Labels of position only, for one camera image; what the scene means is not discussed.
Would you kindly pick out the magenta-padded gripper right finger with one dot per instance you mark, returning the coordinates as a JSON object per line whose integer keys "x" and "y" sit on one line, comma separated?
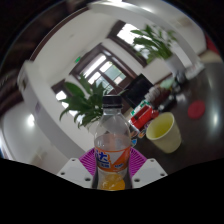
{"x": 143, "y": 171}

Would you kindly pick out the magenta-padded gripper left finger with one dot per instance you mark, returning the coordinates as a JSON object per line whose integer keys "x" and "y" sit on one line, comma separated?
{"x": 80, "y": 170}

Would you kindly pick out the orange soda plastic bottle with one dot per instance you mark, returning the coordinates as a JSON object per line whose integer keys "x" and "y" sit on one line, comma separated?
{"x": 112, "y": 150}

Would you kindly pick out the red open box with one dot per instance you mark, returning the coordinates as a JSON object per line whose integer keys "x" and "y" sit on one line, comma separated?
{"x": 143, "y": 118}

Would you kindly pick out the green and white box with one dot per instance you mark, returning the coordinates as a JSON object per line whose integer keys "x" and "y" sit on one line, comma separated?
{"x": 140, "y": 107}

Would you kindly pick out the leafy plant in white pot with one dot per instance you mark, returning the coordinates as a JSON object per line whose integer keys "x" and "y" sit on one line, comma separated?
{"x": 156, "y": 43}
{"x": 85, "y": 105}

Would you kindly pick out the brown box of white items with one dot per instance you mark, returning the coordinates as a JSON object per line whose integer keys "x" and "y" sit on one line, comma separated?
{"x": 158, "y": 96}

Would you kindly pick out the dark wooden framed window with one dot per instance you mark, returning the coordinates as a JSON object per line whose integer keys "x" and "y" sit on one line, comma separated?
{"x": 61, "y": 95}
{"x": 128, "y": 35}

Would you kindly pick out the black chair back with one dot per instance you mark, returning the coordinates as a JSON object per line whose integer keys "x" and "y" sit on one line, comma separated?
{"x": 136, "y": 90}

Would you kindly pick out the light green packet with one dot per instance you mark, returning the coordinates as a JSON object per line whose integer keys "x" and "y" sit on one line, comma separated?
{"x": 168, "y": 83}

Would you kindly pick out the grey round balls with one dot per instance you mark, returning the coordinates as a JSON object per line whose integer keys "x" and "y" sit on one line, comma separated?
{"x": 180, "y": 77}

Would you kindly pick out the dark wooden double door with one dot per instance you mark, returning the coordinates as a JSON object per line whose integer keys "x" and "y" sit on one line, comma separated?
{"x": 103, "y": 68}

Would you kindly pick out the green exit sign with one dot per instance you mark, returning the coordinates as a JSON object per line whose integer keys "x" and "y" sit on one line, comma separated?
{"x": 78, "y": 59}

